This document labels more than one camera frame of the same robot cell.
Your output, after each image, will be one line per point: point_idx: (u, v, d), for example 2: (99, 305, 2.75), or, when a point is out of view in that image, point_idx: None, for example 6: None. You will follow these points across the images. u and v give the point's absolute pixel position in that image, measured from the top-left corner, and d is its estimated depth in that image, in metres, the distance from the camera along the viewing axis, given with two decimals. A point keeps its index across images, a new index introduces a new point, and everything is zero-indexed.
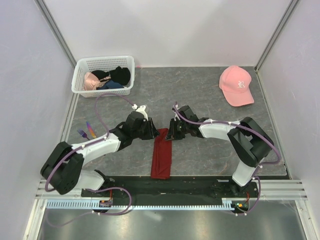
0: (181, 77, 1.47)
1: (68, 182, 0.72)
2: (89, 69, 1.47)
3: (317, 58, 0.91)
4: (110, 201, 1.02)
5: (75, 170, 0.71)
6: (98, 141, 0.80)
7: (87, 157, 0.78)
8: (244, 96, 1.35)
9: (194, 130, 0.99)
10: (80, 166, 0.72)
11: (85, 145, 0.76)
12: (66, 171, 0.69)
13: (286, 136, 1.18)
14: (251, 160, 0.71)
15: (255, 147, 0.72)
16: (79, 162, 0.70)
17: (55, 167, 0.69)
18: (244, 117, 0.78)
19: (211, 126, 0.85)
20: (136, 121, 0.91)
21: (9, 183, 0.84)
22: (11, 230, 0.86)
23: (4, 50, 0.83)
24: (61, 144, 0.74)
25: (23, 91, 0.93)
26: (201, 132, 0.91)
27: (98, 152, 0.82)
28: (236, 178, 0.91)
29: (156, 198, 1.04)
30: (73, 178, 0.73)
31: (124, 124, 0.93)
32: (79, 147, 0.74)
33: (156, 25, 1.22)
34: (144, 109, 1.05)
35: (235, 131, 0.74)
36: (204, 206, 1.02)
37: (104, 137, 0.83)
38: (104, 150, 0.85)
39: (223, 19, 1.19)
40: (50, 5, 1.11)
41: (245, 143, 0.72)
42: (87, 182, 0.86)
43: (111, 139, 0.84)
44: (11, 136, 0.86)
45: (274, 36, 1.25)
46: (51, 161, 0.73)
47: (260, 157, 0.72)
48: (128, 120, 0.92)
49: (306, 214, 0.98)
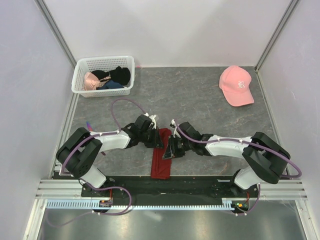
0: (181, 77, 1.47)
1: (83, 167, 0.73)
2: (89, 69, 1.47)
3: (317, 58, 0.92)
4: (110, 201, 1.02)
5: (92, 155, 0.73)
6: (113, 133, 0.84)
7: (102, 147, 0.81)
8: (244, 96, 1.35)
9: (199, 149, 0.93)
10: (96, 152, 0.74)
11: (102, 133, 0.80)
12: (84, 154, 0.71)
13: (286, 137, 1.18)
14: (271, 176, 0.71)
15: (273, 164, 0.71)
16: (96, 147, 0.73)
17: (73, 150, 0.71)
18: (255, 133, 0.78)
19: (218, 144, 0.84)
20: (146, 122, 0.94)
21: (8, 183, 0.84)
22: (11, 230, 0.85)
23: (4, 50, 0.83)
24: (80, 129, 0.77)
25: (23, 91, 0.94)
26: (208, 150, 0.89)
27: (111, 144, 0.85)
28: (238, 183, 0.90)
29: (156, 198, 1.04)
30: (89, 163, 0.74)
31: (132, 125, 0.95)
32: (96, 134, 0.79)
33: (156, 25, 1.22)
34: (154, 117, 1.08)
35: (251, 150, 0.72)
36: (204, 206, 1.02)
37: (117, 131, 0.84)
38: (116, 144, 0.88)
39: (223, 19, 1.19)
40: (50, 5, 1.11)
41: (263, 161, 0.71)
42: (92, 176, 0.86)
43: (121, 135, 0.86)
44: (11, 136, 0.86)
45: (274, 36, 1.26)
46: (68, 144, 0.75)
47: (280, 172, 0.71)
48: (137, 121, 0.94)
49: (306, 214, 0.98)
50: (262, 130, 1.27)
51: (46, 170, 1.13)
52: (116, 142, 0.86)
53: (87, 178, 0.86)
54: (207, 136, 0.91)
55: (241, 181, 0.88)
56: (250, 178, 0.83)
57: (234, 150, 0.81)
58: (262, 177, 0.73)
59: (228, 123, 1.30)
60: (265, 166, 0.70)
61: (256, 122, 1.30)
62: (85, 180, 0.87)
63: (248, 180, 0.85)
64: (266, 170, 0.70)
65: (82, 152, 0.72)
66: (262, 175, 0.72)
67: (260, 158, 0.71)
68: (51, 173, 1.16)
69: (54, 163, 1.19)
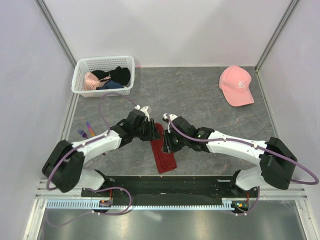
0: (181, 77, 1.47)
1: (69, 181, 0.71)
2: (89, 69, 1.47)
3: (317, 58, 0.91)
4: (110, 201, 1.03)
5: (76, 168, 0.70)
6: (99, 138, 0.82)
7: (88, 156, 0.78)
8: (244, 96, 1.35)
9: (197, 145, 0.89)
10: (80, 164, 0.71)
11: (85, 143, 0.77)
12: (68, 168, 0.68)
13: (287, 137, 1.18)
14: (282, 183, 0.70)
15: (286, 170, 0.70)
16: (79, 161, 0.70)
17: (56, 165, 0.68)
18: (270, 139, 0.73)
19: (223, 143, 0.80)
20: (138, 118, 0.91)
21: (8, 183, 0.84)
22: (11, 230, 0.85)
23: (4, 50, 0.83)
24: (62, 144, 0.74)
25: (23, 91, 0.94)
26: (209, 147, 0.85)
27: (99, 150, 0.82)
28: (239, 184, 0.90)
29: (156, 198, 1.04)
30: (75, 176, 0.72)
31: (125, 122, 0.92)
32: (79, 146, 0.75)
33: (157, 25, 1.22)
34: (146, 109, 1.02)
35: (268, 158, 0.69)
36: (204, 206, 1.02)
37: (104, 134, 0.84)
38: (106, 147, 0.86)
39: (223, 19, 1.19)
40: (50, 5, 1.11)
41: (280, 170, 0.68)
42: (89, 179, 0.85)
43: (111, 137, 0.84)
44: (11, 137, 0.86)
45: (274, 35, 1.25)
46: (52, 161, 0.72)
47: (290, 178, 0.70)
48: (128, 117, 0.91)
49: (306, 214, 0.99)
50: (262, 130, 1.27)
51: None
52: (105, 146, 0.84)
53: (84, 182, 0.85)
54: (205, 130, 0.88)
55: (245, 183, 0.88)
56: (255, 181, 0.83)
57: (243, 153, 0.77)
58: (270, 182, 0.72)
59: (228, 123, 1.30)
60: (281, 174, 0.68)
61: (256, 122, 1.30)
62: (83, 185, 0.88)
63: (250, 182, 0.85)
64: (281, 177, 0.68)
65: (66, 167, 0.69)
66: (273, 182, 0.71)
67: (277, 167, 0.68)
68: None
69: None
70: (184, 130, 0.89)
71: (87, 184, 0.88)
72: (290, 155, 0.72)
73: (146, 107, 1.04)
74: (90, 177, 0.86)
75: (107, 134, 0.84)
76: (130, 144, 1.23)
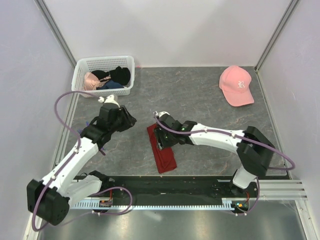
0: (181, 77, 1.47)
1: (58, 215, 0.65)
2: (89, 69, 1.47)
3: (317, 58, 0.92)
4: (110, 201, 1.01)
5: (57, 203, 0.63)
6: (70, 158, 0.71)
7: (67, 182, 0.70)
8: (244, 96, 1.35)
9: (182, 137, 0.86)
10: (59, 198, 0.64)
11: (55, 174, 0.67)
12: (49, 206, 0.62)
13: (287, 137, 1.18)
14: (261, 170, 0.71)
15: (263, 157, 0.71)
16: (56, 197, 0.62)
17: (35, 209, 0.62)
18: (247, 128, 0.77)
19: (204, 134, 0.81)
20: (110, 113, 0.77)
21: (8, 183, 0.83)
22: (11, 230, 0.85)
23: (4, 50, 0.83)
24: (30, 186, 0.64)
25: (23, 91, 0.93)
26: (192, 140, 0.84)
27: (77, 170, 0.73)
28: (236, 183, 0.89)
29: (156, 198, 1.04)
30: (62, 207, 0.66)
31: (98, 120, 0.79)
32: (50, 181, 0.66)
33: (157, 25, 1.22)
34: (113, 98, 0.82)
35: (244, 145, 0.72)
36: (204, 206, 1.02)
37: (74, 151, 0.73)
38: (86, 159, 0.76)
39: (223, 19, 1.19)
40: (50, 5, 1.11)
41: (255, 155, 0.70)
42: (84, 190, 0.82)
43: (83, 149, 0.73)
44: (11, 136, 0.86)
45: (274, 35, 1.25)
46: (31, 202, 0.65)
47: (268, 165, 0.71)
48: (100, 113, 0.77)
49: (306, 214, 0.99)
50: (262, 130, 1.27)
51: (46, 170, 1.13)
52: (83, 161, 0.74)
53: (83, 195, 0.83)
54: (190, 124, 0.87)
55: (240, 180, 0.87)
56: (248, 175, 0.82)
57: (223, 144, 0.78)
58: (250, 170, 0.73)
59: (228, 123, 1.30)
60: (257, 160, 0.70)
61: (256, 122, 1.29)
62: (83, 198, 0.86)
63: (244, 178, 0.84)
64: (257, 163, 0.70)
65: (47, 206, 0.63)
66: (252, 170, 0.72)
67: (252, 153, 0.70)
68: None
69: (54, 163, 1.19)
70: (168, 125, 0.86)
71: (87, 192, 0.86)
72: (267, 142, 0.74)
73: (111, 95, 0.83)
74: (83, 187, 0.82)
75: (77, 149, 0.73)
76: (130, 144, 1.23)
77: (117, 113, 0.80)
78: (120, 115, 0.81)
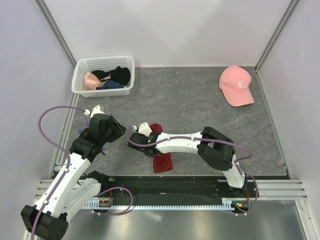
0: (181, 77, 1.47)
1: (57, 235, 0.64)
2: (89, 69, 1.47)
3: (317, 58, 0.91)
4: (110, 201, 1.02)
5: (55, 225, 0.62)
6: (62, 179, 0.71)
7: (62, 203, 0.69)
8: (244, 96, 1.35)
9: (149, 149, 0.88)
10: (56, 219, 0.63)
11: (47, 198, 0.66)
12: (46, 230, 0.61)
13: (287, 137, 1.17)
14: (224, 165, 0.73)
15: (224, 152, 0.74)
16: (52, 220, 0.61)
17: (33, 232, 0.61)
18: (203, 128, 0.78)
19: (169, 142, 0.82)
20: (101, 124, 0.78)
21: (9, 183, 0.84)
22: (11, 230, 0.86)
23: (4, 50, 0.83)
24: (24, 211, 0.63)
25: (23, 91, 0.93)
26: (160, 150, 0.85)
27: (70, 189, 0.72)
28: (233, 184, 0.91)
29: (156, 198, 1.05)
30: (61, 226, 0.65)
31: (88, 131, 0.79)
32: (43, 205, 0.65)
33: (156, 25, 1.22)
34: (98, 109, 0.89)
35: (203, 145, 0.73)
36: (204, 206, 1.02)
37: (65, 170, 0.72)
38: (79, 176, 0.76)
39: (223, 19, 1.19)
40: (50, 5, 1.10)
41: (216, 153, 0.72)
42: (83, 198, 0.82)
43: (74, 167, 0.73)
44: (12, 136, 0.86)
45: (275, 35, 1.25)
46: (28, 226, 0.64)
47: (230, 159, 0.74)
48: (91, 124, 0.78)
49: (306, 214, 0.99)
50: (262, 130, 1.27)
51: (46, 170, 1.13)
52: (75, 178, 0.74)
53: (83, 203, 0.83)
54: (154, 135, 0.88)
55: (232, 180, 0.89)
56: (232, 175, 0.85)
57: (187, 149, 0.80)
58: (215, 167, 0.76)
59: (228, 123, 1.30)
60: (219, 158, 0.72)
61: (256, 122, 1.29)
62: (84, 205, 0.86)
63: (232, 177, 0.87)
64: (219, 160, 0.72)
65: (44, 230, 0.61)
66: (216, 165, 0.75)
67: (213, 151, 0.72)
68: (51, 173, 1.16)
69: (54, 163, 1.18)
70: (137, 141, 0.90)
71: (87, 198, 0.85)
72: (224, 138, 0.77)
73: (97, 107, 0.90)
74: (82, 196, 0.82)
75: (67, 168, 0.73)
76: None
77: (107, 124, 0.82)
78: (111, 126, 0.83)
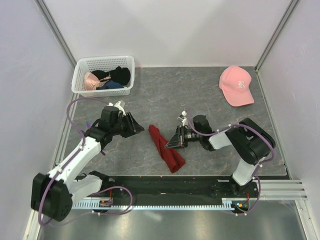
0: (181, 77, 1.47)
1: (62, 210, 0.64)
2: (89, 69, 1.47)
3: (317, 58, 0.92)
4: (110, 201, 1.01)
5: (63, 196, 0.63)
6: (75, 155, 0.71)
7: (72, 177, 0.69)
8: (244, 96, 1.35)
9: (206, 144, 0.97)
10: (66, 191, 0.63)
11: (62, 168, 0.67)
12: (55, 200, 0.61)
13: (287, 137, 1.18)
14: (248, 153, 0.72)
15: (252, 142, 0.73)
16: (63, 190, 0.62)
17: (41, 200, 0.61)
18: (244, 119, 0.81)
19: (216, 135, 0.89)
20: (112, 114, 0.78)
21: (9, 182, 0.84)
22: (11, 230, 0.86)
23: (5, 50, 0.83)
24: (36, 179, 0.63)
25: (23, 90, 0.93)
26: (212, 143, 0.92)
27: (81, 167, 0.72)
28: (236, 178, 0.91)
29: (156, 198, 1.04)
30: (67, 201, 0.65)
31: (100, 121, 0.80)
32: (57, 174, 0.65)
33: (156, 25, 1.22)
34: (120, 104, 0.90)
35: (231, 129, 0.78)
36: (204, 206, 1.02)
37: (80, 147, 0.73)
38: (90, 157, 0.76)
39: (223, 19, 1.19)
40: (50, 5, 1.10)
41: (241, 138, 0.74)
42: (86, 188, 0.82)
43: (88, 146, 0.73)
44: (12, 136, 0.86)
45: (275, 35, 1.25)
46: (36, 197, 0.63)
47: (258, 150, 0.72)
48: (102, 115, 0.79)
49: (306, 214, 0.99)
50: None
51: (46, 170, 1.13)
52: (87, 158, 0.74)
53: (85, 193, 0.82)
54: None
55: (239, 174, 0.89)
56: (243, 167, 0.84)
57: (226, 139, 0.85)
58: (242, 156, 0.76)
59: (228, 123, 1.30)
60: (242, 144, 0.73)
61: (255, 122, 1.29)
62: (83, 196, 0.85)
63: (243, 173, 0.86)
64: (243, 146, 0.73)
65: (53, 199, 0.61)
66: (242, 154, 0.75)
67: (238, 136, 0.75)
68: None
69: (54, 163, 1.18)
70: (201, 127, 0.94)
71: (89, 190, 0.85)
72: (260, 131, 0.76)
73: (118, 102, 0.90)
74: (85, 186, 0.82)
75: (81, 145, 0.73)
76: (130, 144, 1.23)
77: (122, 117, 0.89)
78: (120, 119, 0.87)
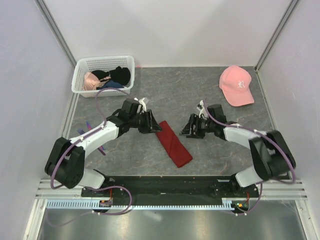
0: (181, 77, 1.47)
1: (73, 178, 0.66)
2: (89, 69, 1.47)
3: (317, 58, 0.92)
4: (110, 201, 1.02)
5: (80, 163, 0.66)
6: (96, 131, 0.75)
7: (89, 149, 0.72)
8: (244, 96, 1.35)
9: (218, 130, 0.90)
10: (83, 158, 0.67)
11: (84, 137, 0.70)
12: (70, 164, 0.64)
13: (287, 137, 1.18)
14: (265, 172, 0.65)
15: (276, 163, 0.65)
16: (80, 155, 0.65)
17: (59, 161, 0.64)
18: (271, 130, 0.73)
19: (235, 129, 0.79)
20: (132, 106, 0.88)
21: (9, 183, 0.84)
22: (11, 230, 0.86)
23: (5, 50, 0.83)
24: (58, 141, 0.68)
25: (23, 91, 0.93)
26: (225, 133, 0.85)
27: (100, 142, 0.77)
28: (238, 178, 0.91)
29: (156, 198, 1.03)
30: (80, 171, 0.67)
31: (120, 111, 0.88)
32: (78, 140, 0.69)
33: (156, 25, 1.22)
34: (143, 100, 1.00)
35: (257, 138, 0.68)
36: (204, 206, 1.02)
37: (101, 126, 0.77)
38: (105, 139, 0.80)
39: (223, 19, 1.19)
40: (50, 5, 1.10)
41: (264, 153, 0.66)
42: (90, 176, 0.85)
43: (108, 128, 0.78)
44: (12, 136, 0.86)
45: (275, 35, 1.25)
46: (53, 160, 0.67)
47: (277, 170, 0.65)
48: (124, 106, 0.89)
49: (306, 214, 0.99)
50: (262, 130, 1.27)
51: None
52: (105, 138, 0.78)
53: (87, 181, 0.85)
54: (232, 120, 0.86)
55: (242, 177, 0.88)
56: (250, 173, 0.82)
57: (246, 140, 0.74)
58: (258, 171, 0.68)
59: None
60: (264, 159, 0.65)
61: (255, 122, 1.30)
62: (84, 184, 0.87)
63: (247, 177, 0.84)
64: (264, 165, 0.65)
65: (68, 163, 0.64)
66: (259, 169, 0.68)
67: (263, 149, 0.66)
68: None
69: None
70: (215, 115, 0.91)
71: (92, 180, 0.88)
72: (286, 152, 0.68)
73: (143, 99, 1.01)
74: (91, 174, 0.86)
75: (103, 125, 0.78)
76: (130, 144, 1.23)
77: (141, 113, 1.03)
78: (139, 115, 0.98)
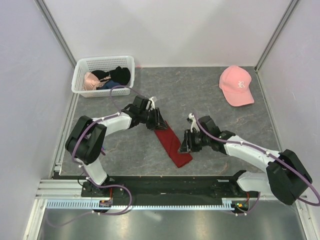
0: (181, 77, 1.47)
1: (92, 153, 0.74)
2: (89, 69, 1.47)
3: (317, 57, 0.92)
4: (111, 201, 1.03)
5: (100, 139, 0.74)
6: (113, 116, 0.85)
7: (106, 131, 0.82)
8: (244, 96, 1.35)
9: (216, 144, 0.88)
10: (103, 135, 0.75)
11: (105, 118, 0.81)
12: (93, 139, 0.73)
13: (287, 137, 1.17)
14: (287, 197, 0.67)
15: (295, 186, 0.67)
16: (102, 131, 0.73)
17: (80, 138, 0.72)
18: (285, 150, 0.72)
19: (240, 147, 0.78)
20: (143, 102, 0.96)
21: (9, 182, 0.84)
22: (11, 229, 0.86)
23: (5, 50, 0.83)
24: (81, 119, 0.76)
25: (23, 91, 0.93)
26: (225, 148, 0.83)
27: (114, 127, 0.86)
28: (240, 183, 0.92)
29: (156, 198, 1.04)
30: (98, 148, 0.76)
31: (131, 106, 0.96)
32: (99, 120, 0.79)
33: (156, 25, 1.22)
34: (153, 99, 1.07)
35: (275, 165, 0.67)
36: (204, 206, 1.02)
37: (117, 113, 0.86)
38: (119, 126, 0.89)
39: (223, 19, 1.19)
40: (50, 4, 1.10)
41: (286, 181, 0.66)
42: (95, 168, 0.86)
43: (122, 116, 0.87)
44: (12, 136, 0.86)
45: (275, 35, 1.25)
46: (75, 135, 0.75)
47: (297, 194, 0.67)
48: (135, 101, 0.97)
49: (306, 214, 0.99)
50: (262, 130, 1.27)
51: (46, 170, 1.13)
52: (119, 124, 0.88)
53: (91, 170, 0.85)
54: (228, 133, 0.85)
55: (246, 183, 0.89)
56: (259, 183, 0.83)
57: (256, 161, 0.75)
58: (277, 193, 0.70)
59: (228, 123, 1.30)
60: (287, 187, 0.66)
61: (255, 122, 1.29)
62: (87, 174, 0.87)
63: (253, 185, 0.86)
64: (285, 191, 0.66)
65: (91, 139, 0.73)
66: (279, 193, 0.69)
67: (283, 178, 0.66)
68: (51, 173, 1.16)
69: (54, 163, 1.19)
70: (208, 129, 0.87)
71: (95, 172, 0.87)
72: (302, 172, 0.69)
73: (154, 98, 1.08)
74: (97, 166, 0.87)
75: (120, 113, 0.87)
76: (130, 144, 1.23)
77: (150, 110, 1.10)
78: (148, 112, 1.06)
